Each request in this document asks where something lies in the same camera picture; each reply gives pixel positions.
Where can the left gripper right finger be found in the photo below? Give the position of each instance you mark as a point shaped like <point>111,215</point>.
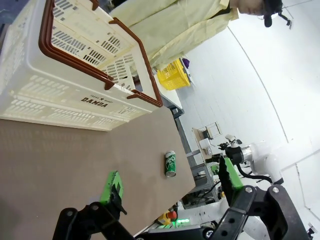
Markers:
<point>230,180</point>

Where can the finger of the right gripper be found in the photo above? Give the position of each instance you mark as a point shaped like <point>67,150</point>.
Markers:
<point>219,159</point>
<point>222,145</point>

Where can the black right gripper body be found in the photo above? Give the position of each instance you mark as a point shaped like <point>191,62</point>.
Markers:
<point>235,155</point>

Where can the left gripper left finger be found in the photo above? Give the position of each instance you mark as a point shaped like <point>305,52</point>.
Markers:
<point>110,190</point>

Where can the green soda can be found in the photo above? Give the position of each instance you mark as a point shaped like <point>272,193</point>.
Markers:
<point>170,163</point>

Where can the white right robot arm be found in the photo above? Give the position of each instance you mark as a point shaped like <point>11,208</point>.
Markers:
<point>262,155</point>

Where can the yellow plastic basket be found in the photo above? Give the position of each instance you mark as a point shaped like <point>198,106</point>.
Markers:
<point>172,77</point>

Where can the cream plastic shopping basket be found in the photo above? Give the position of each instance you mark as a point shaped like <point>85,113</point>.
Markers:
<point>50,95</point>

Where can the white box device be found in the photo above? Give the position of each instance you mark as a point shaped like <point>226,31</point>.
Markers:
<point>205,146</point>

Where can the red yellow emergency stop button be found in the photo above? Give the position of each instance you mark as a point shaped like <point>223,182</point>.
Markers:
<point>172,215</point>

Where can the white side table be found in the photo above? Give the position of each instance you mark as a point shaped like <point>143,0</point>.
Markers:
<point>170,96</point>

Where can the purple cloth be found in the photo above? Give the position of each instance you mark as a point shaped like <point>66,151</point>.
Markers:
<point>186,62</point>

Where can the person in yellow shirt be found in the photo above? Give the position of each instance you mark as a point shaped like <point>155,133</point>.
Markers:
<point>175,25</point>

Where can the black headset microphone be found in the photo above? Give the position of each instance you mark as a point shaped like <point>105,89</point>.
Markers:
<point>268,21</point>

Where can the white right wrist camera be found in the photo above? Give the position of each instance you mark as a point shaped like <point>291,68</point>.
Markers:
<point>231,140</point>

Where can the wooden frame board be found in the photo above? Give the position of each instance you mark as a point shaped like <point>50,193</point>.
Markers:
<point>207,130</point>

